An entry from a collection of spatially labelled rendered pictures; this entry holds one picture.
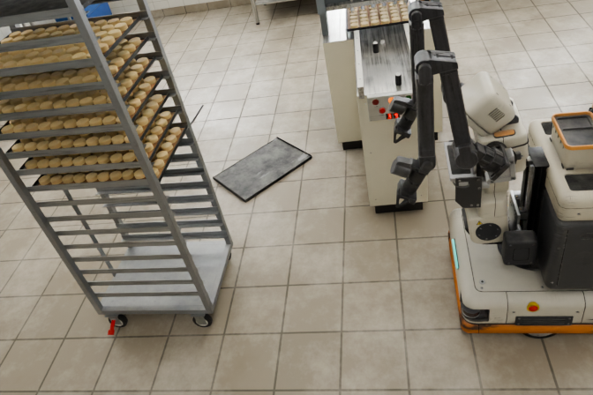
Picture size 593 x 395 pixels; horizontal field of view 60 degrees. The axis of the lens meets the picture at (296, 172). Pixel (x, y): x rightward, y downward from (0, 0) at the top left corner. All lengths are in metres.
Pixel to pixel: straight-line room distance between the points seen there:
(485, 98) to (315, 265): 1.43
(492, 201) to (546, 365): 0.77
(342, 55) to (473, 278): 1.59
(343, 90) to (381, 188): 0.77
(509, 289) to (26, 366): 2.42
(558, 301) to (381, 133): 1.14
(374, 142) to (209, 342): 1.34
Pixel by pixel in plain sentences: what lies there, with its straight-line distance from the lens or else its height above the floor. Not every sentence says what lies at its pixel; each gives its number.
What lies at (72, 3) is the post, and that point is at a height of 1.72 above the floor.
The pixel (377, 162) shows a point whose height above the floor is 0.41.
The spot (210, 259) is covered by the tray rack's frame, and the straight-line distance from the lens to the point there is 2.92.
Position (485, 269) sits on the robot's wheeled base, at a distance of 2.50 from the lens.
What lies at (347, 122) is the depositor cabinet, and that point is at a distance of 3.54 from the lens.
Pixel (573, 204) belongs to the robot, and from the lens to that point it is 2.10.
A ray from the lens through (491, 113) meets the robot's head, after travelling 1.98.
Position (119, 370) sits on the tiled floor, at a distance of 2.88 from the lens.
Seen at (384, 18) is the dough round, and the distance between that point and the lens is 3.28.
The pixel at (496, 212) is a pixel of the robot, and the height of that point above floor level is 0.61.
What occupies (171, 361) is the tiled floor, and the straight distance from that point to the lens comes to 2.79.
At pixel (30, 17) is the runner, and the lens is 1.98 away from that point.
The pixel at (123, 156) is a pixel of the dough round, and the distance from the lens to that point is 2.22.
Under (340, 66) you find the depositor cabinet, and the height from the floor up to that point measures 0.67.
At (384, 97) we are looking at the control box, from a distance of 2.62.
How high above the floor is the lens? 2.16
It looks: 37 degrees down
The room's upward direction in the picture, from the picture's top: 13 degrees counter-clockwise
